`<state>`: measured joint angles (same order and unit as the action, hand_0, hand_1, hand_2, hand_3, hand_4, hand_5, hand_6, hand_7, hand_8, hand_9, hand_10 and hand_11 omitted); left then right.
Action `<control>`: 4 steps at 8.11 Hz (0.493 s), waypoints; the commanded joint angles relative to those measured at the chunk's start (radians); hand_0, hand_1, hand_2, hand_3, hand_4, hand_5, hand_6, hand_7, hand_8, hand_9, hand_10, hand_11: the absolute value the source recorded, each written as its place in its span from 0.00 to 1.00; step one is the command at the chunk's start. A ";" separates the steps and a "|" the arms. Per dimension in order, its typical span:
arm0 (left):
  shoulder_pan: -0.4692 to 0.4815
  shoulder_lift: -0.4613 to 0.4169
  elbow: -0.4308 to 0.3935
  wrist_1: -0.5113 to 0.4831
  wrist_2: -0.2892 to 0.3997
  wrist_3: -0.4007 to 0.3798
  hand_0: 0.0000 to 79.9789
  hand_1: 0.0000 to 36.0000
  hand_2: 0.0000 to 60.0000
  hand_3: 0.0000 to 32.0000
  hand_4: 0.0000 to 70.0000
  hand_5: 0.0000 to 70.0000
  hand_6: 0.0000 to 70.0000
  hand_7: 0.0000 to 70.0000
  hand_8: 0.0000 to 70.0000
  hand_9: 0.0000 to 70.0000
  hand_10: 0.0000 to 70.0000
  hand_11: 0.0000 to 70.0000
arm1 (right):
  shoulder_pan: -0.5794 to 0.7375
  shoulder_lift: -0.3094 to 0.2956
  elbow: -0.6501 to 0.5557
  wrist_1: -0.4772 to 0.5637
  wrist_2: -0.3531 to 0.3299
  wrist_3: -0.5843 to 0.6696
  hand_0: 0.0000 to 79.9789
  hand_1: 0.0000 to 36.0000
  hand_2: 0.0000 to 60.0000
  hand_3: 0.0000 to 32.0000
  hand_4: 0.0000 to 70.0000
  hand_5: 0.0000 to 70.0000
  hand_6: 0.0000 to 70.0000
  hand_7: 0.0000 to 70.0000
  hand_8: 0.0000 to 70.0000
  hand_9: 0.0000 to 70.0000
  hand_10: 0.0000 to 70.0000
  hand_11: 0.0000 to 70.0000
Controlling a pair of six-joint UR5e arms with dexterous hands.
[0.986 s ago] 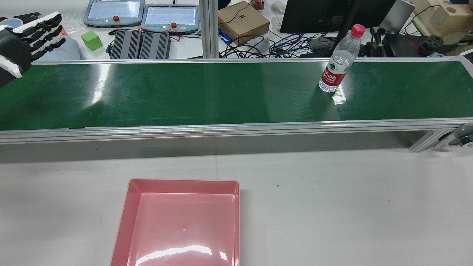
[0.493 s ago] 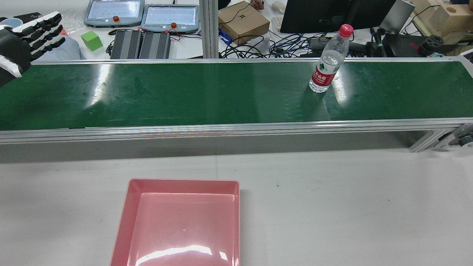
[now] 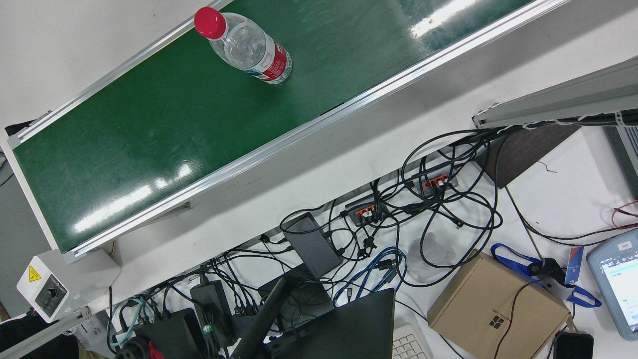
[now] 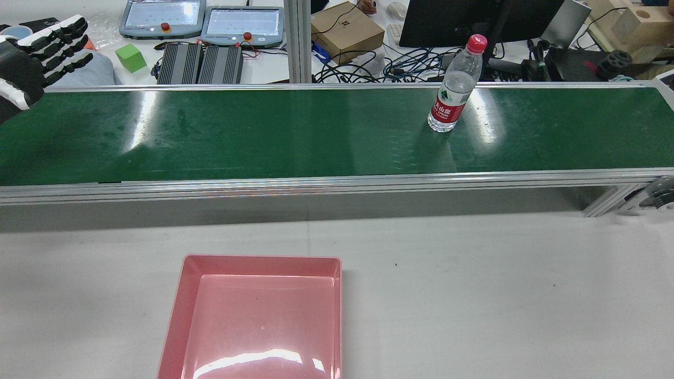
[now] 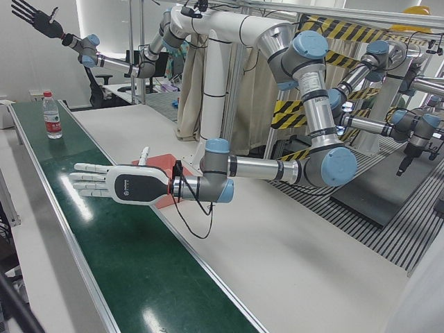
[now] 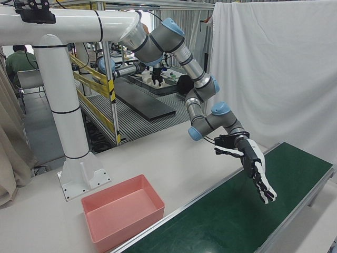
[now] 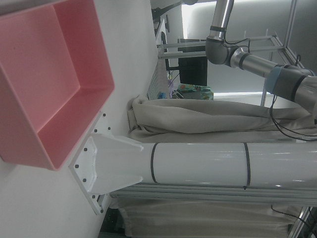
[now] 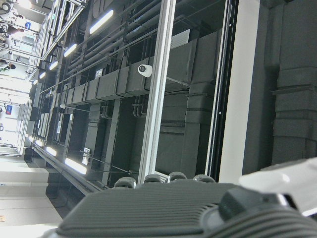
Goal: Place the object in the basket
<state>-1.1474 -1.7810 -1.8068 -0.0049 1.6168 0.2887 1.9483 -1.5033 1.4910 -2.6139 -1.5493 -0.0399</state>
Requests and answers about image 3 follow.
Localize clear water bottle red cap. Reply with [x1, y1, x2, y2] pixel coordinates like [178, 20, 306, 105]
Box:
[194, 6, 293, 85]

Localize black hub orange ports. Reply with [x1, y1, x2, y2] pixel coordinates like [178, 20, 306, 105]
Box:
[344, 195, 384, 224]

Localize dark grey flat device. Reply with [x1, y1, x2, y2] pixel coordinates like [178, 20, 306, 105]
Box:
[283, 212, 344, 280]

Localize grey hub orange ports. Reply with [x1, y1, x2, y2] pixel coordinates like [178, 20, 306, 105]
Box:
[399, 159, 461, 196]

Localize clear plastic bag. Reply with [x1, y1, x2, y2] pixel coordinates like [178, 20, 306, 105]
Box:
[407, 231, 457, 284]

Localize black tripod pole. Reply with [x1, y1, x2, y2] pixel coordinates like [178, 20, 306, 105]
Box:
[234, 277, 289, 359]

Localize green conveyor belt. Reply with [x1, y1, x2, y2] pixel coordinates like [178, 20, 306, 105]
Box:
[6, 0, 572, 264]

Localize black power adaptor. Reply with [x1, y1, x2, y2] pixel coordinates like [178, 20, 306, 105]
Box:
[189, 279, 235, 345]

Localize white keyboard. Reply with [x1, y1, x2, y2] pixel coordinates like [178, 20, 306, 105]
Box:
[392, 323, 434, 359]

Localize brown cardboard box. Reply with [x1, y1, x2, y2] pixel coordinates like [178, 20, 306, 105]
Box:
[427, 250, 572, 359]

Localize brown board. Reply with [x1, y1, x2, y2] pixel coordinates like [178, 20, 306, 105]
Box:
[476, 123, 582, 189]

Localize black box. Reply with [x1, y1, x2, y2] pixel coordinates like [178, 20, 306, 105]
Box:
[133, 307, 205, 359]

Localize aluminium profile bar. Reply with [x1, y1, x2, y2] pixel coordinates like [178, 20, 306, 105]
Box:
[472, 56, 638, 131]

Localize blue white badge card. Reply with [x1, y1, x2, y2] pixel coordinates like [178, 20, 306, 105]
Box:
[564, 245, 585, 286]

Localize white conveyor control box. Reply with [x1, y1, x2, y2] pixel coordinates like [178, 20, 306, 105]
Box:
[16, 248, 122, 324]

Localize black phone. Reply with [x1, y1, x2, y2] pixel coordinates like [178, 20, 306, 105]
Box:
[553, 331, 595, 359]

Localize grey ribbed panel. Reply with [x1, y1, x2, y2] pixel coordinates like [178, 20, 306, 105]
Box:
[603, 125, 638, 200]

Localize grey teach pendant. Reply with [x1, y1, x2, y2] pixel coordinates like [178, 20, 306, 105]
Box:
[586, 234, 638, 342]

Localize blue cable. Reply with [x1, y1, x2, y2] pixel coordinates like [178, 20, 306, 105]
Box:
[332, 246, 408, 306]

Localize blue lanyard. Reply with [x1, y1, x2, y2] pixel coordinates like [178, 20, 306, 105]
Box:
[490, 242, 603, 309]

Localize black cable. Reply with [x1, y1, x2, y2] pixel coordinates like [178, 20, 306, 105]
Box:
[492, 281, 537, 359]
[521, 114, 638, 128]

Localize teal cable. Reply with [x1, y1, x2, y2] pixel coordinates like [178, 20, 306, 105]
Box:
[107, 296, 151, 349]

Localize red cable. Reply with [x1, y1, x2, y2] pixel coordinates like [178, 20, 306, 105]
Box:
[611, 201, 638, 230]

